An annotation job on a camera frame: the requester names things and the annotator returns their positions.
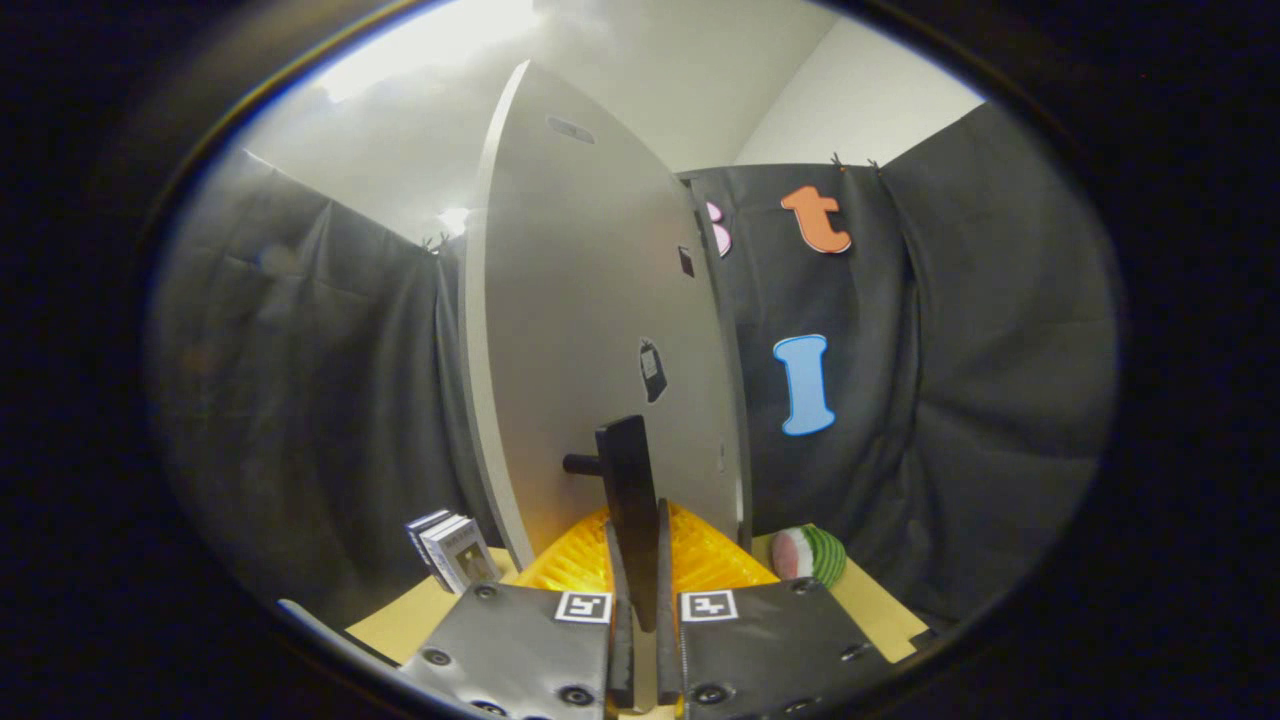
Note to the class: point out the white printed box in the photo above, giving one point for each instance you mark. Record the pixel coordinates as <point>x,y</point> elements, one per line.
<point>462,560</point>
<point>420,528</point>

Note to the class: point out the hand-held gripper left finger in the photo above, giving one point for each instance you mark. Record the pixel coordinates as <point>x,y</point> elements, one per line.
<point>520,640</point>

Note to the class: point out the grey shoe cabinet door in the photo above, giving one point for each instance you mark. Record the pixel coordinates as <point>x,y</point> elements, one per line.
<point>580,300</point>

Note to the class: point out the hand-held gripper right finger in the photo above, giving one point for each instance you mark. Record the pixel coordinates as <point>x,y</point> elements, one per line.
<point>770,640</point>

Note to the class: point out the watermelon slice toy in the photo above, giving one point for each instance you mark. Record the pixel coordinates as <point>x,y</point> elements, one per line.
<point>812,555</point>

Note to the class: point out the black backdrop cloth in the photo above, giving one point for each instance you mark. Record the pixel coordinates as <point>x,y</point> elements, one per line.
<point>300,400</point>

